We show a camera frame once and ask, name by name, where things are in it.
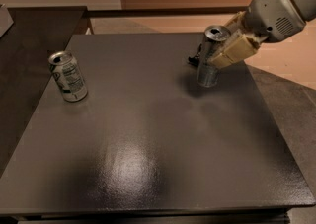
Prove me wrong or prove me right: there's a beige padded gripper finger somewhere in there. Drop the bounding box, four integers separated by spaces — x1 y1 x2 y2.
208 29 267 69
225 11 246 34

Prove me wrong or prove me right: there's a slim silver redbull can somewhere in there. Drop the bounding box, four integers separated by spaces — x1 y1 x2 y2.
197 26 231 88

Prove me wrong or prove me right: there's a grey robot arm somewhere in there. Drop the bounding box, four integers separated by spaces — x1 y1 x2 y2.
207 0 316 69

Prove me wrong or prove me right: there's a white green soda can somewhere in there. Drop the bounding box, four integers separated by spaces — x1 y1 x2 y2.
48 51 88 102

